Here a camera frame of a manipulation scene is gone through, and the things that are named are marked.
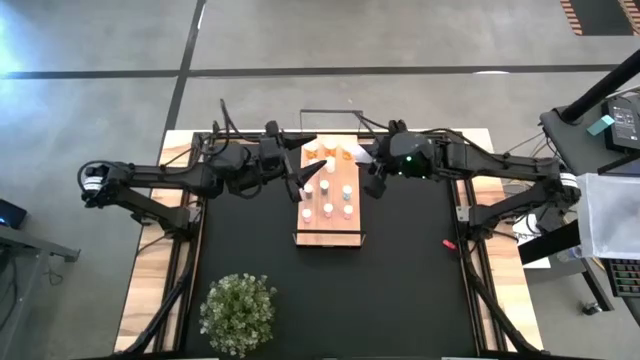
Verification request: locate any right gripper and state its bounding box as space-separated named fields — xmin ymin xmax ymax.
xmin=355 ymin=130 xmax=442 ymax=200

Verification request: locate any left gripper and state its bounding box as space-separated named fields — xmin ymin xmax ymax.
xmin=257 ymin=121 xmax=329 ymax=204

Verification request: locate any wooden tray board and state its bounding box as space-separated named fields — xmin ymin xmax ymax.
xmin=294 ymin=108 xmax=365 ymax=249

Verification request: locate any white paper sheet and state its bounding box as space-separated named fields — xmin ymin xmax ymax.
xmin=512 ymin=214 xmax=552 ymax=270

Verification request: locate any green potted plant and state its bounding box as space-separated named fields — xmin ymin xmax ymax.
xmin=198 ymin=272 xmax=279 ymax=357

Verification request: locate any black power brick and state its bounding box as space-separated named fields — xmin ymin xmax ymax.
xmin=538 ymin=203 xmax=570 ymax=232

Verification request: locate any dark grey side desk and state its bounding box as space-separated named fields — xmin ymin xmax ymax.
xmin=517 ymin=105 xmax=640 ymax=326

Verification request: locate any small teal block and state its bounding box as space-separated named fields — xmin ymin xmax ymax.
xmin=586 ymin=114 xmax=616 ymax=137

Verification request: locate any translucent plastic box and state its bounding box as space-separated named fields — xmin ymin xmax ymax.
xmin=572 ymin=172 xmax=640 ymax=261

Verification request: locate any black pole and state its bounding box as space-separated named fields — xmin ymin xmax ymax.
xmin=559 ymin=48 xmax=640 ymax=125

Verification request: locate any black device with white label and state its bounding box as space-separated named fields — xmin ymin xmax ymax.
xmin=601 ymin=93 xmax=640 ymax=154

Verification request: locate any backlit keyboard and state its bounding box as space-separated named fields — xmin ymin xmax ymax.
xmin=602 ymin=257 xmax=640 ymax=299

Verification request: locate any black floor mat striped edge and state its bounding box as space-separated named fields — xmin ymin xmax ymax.
xmin=559 ymin=0 xmax=640 ymax=37

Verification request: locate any grey metal desk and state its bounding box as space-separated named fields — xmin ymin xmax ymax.
xmin=0 ymin=223 xmax=82 ymax=360

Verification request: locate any dark screen with blue glow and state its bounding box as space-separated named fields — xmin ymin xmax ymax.
xmin=0 ymin=198 xmax=28 ymax=230

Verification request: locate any black metal table frame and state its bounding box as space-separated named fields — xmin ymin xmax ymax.
xmin=113 ymin=119 xmax=546 ymax=360

